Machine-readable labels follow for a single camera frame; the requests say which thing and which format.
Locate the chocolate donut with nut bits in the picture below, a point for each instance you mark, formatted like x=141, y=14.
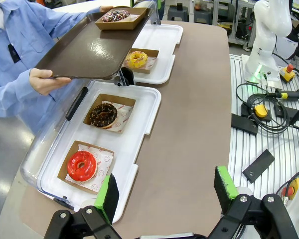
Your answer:
x=97, y=119

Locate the white printed paper liner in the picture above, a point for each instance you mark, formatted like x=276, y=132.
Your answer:
x=104, y=161
x=123, y=117
x=150, y=62

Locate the person's right forearm, blue sleeve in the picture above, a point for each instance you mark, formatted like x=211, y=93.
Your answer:
x=12, y=97

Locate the person's left forearm, blue sleeve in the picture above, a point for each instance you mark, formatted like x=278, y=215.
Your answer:
x=69, y=18

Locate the brown cardboard donut box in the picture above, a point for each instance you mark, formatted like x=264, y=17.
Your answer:
x=89, y=117
x=64, y=171

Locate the yellow donut in cardboard tray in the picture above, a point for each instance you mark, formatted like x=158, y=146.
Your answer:
x=153, y=53

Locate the black handheld enabling switch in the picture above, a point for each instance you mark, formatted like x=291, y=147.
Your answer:
x=289, y=94

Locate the black clip-on microphone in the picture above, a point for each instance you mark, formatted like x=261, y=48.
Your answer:
x=14, y=53

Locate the yellow emergency stop box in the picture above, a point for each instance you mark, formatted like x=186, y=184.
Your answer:
x=287, y=73
x=294, y=186

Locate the chocolate donut with coloured sprinkles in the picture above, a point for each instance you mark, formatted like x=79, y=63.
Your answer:
x=109, y=16

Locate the yellow and black pendant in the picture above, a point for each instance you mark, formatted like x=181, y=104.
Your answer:
x=261, y=111

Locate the black flat plate with hole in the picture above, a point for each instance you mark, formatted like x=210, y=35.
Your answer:
x=259, y=165

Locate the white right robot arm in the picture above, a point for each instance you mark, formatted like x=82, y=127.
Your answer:
x=266, y=30

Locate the white plastic display tray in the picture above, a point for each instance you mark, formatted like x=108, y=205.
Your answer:
x=129, y=149
x=164, y=37

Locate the person's torso in blue shirt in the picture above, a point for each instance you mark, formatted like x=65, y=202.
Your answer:
x=22, y=32

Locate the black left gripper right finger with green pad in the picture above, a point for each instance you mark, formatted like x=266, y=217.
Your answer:
x=251, y=219

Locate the dark brown serving tray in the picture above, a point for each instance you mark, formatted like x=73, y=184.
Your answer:
x=89, y=54

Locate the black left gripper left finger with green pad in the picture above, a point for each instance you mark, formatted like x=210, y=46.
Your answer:
x=107, y=199

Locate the red glazed donut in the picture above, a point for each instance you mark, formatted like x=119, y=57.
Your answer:
x=73, y=169

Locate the yellow glazed sprinkle donut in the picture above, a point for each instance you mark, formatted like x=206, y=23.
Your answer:
x=132, y=61

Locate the person's right hand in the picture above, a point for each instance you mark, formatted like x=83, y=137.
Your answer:
x=42, y=82

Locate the black mounting block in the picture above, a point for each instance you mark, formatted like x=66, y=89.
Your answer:
x=287, y=112

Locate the person's left hand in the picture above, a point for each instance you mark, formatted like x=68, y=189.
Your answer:
x=105, y=8

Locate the grey plastic stool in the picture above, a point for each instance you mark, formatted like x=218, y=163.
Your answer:
x=201, y=17
x=178, y=12

